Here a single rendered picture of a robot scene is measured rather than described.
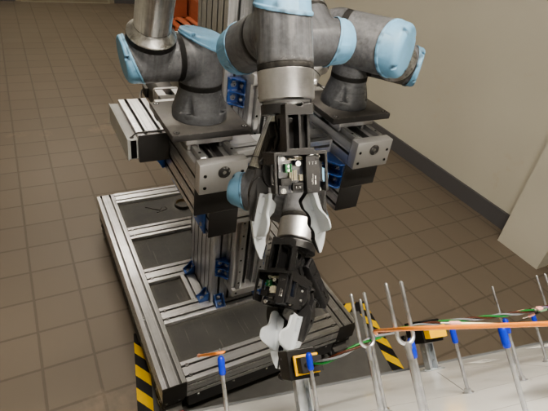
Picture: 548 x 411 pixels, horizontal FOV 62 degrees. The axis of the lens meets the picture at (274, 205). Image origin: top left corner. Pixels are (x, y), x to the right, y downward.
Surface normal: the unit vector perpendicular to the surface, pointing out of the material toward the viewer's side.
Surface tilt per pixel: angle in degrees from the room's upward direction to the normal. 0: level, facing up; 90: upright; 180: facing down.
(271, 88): 72
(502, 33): 90
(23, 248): 0
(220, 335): 0
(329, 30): 47
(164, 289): 0
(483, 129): 90
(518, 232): 90
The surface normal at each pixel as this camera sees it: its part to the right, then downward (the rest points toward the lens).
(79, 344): 0.12, -0.82
